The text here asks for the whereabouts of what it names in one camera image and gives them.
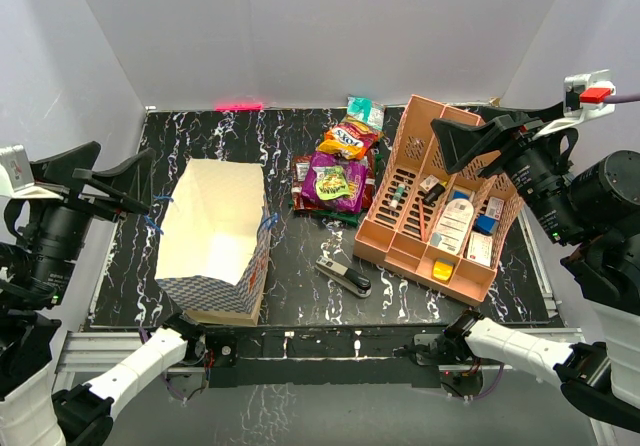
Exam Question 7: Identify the white label card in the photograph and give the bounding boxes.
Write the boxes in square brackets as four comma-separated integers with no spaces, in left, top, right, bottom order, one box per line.
[430,198,475,255]

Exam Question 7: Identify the green snack packet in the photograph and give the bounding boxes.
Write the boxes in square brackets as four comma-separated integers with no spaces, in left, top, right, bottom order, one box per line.
[289,151,378,226]

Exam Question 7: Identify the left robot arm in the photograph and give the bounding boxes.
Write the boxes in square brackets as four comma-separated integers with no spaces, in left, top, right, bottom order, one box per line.
[1,141,207,445]

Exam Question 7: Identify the orange Doritos bag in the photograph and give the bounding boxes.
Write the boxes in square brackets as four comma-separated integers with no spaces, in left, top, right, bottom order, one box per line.
[291,151,376,214]

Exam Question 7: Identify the red pencil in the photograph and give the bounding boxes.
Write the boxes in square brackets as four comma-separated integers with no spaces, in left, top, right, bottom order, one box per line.
[417,199,426,243]

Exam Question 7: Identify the orange Fox's candy bag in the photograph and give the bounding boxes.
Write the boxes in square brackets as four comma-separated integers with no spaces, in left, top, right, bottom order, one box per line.
[324,120,379,151]

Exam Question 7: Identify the purple snack bag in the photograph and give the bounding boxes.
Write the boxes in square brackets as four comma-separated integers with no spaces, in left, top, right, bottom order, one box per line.
[301,152,369,214]

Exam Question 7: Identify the green white glue stick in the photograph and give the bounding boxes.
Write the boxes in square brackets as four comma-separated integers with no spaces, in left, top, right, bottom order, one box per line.
[390,183,407,210]

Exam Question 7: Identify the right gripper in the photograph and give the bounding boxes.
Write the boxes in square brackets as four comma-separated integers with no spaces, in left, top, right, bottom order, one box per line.
[428,101,582,243]

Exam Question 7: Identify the small green candy packet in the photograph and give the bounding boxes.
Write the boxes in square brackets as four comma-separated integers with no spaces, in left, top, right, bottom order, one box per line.
[313,165,350,201]

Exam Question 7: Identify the pink desk organizer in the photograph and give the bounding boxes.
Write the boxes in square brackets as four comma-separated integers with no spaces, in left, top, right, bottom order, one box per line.
[354,96,523,306]

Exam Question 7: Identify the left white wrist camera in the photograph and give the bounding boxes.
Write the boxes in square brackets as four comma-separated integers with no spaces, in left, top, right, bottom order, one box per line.
[0,145,61,200]

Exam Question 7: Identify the yellow sticky note pad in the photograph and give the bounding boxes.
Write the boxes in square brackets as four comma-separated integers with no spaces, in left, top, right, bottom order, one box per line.
[432,259,455,283]

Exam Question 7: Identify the teal mint candy bag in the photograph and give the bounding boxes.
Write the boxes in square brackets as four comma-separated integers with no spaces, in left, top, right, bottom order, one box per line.
[347,96,385,132]

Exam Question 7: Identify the blue small box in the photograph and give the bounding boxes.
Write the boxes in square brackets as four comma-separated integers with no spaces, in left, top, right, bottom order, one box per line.
[473,215,498,236]

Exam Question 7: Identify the checkered paper bag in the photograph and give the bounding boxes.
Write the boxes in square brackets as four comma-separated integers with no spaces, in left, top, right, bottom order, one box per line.
[155,159,278,326]

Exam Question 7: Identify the black silver stapler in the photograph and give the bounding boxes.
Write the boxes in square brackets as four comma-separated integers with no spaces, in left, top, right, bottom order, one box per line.
[315,257,372,298]

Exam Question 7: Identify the red white small box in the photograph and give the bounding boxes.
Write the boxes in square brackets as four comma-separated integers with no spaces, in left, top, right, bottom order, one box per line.
[484,196,505,221]

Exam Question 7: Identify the yellow M&M's candy bag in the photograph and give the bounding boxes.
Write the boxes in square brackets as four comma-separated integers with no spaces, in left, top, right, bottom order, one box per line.
[316,139,366,161]

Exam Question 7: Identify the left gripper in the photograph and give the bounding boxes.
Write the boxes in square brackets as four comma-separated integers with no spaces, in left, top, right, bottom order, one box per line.
[16,138,156,300]

